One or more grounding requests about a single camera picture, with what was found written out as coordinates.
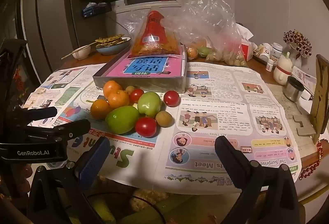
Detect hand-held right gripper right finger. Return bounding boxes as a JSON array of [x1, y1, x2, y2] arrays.
[[214, 136, 300, 224]]

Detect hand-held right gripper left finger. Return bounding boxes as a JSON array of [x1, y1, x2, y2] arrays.
[[27, 137, 111, 224]]

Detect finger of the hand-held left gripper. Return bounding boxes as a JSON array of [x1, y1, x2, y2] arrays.
[[27, 119, 91, 140], [12, 107, 57, 125]]

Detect mandarin orange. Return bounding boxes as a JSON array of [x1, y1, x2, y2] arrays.
[[103, 80, 123, 97], [108, 90, 130, 109], [90, 99, 111, 120]]

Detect red cherry tomato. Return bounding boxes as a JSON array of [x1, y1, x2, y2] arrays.
[[129, 88, 144, 104], [163, 90, 180, 107], [135, 117, 157, 138]]

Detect brown longan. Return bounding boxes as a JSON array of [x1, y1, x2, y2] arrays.
[[155, 110, 174, 127]]

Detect pink book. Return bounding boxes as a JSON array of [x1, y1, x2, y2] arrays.
[[106, 54, 184, 78], [93, 44, 187, 93]]

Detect red paper decoration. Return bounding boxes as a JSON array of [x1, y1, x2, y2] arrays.
[[12, 67, 29, 86]]

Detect newspaper with cartoon children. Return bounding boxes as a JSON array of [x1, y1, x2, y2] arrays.
[[154, 61, 302, 195]]

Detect yellow green bundle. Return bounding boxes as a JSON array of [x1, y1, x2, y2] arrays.
[[89, 184, 233, 224]]

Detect wooden chopsticks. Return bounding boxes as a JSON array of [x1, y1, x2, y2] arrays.
[[61, 43, 97, 60]]

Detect small white bowl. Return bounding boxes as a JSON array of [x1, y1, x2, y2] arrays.
[[72, 45, 92, 60]]

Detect blue bowl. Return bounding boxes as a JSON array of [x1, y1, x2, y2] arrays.
[[96, 37, 131, 56]]

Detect steel cup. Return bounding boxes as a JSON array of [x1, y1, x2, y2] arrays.
[[284, 76, 305, 103]]

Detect grey fridge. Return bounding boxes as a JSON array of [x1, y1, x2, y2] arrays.
[[21, 0, 86, 70]]

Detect bagged pile of longans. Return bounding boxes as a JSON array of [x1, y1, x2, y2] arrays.
[[206, 51, 249, 68]]

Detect stack of flatbreads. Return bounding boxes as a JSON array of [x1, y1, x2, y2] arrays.
[[95, 33, 125, 47]]

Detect white ceramic figurine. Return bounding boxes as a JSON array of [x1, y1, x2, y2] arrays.
[[273, 52, 294, 86]]

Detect red and white carton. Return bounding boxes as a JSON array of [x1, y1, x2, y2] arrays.
[[240, 43, 258, 61]]

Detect wooden stand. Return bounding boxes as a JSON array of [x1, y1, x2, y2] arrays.
[[293, 54, 329, 145]]

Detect loose paper sheets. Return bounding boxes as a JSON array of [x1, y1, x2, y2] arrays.
[[293, 66, 317, 100]]

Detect blue tissue pack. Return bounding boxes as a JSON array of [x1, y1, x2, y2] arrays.
[[82, 3, 111, 18]]

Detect white tissue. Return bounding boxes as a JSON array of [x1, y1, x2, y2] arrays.
[[236, 23, 254, 40]]

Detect red snack bag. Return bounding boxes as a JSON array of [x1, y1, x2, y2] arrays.
[[130, 7, 182, 57]]

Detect clear plastic bag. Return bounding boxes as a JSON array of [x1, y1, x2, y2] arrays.
[[123, 0, 254, 68]]

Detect black cable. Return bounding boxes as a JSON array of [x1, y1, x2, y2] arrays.
[[85, 193, 165, 224]]

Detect red bead string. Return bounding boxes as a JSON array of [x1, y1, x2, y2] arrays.
[[298, 140, 325, 181]]

